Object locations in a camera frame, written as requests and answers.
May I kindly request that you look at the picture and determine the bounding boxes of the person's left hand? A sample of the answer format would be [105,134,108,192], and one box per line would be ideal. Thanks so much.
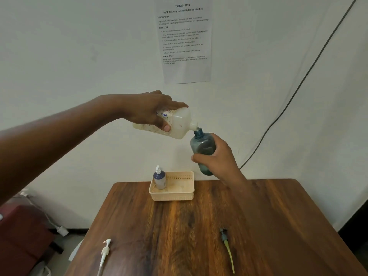
[120,90,189,133]

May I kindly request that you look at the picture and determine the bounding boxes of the person's left forearm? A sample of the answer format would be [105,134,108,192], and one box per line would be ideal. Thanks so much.
[0,94,127,206]

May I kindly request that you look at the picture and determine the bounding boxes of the white pump head long tube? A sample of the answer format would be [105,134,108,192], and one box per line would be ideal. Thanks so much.
[96,239,112,276]

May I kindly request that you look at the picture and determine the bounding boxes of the white adapter cable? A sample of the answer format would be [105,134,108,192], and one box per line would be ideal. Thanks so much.
[20,191,59,229]

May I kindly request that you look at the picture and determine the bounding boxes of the person's right hand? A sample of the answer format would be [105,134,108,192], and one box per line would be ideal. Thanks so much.
[191,133,248,186]

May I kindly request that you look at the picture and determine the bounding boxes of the printed paper sheet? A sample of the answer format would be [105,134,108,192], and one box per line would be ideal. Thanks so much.
[156,0,214,85]

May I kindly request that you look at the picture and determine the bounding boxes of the dark teal transparent bottle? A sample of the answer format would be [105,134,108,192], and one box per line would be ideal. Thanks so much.
[189,128,217,176]

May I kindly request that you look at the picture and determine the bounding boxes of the dark pump head yellow tube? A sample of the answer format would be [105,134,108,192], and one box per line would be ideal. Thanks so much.
[219,228,235,274]

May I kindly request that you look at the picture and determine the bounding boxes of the blue and white bottle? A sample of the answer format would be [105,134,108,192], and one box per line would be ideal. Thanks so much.
[153,171,167,190]

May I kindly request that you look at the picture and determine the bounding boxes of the maroon sofa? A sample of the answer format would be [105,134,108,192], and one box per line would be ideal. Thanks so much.
[0,204,64,276]

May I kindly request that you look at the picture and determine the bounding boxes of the white plastic bag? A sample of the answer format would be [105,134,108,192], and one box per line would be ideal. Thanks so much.
[28,261,52,276]

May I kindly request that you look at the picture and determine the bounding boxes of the large white soap bottle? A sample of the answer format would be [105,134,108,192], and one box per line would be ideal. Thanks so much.
[132,107,199,140]

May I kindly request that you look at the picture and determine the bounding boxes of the person's right forearm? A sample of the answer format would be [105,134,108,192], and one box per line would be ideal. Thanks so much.
[231,176,291,276]

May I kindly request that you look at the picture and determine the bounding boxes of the beige plastic basket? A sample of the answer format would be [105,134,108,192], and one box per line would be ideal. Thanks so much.
[148,171,195,202]

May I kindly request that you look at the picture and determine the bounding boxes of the white sheet on floor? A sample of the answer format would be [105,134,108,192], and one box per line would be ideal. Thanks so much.
[68,240,84,263]

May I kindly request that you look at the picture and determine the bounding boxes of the black wall cable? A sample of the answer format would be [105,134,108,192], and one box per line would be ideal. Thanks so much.
[239,0,359,170]

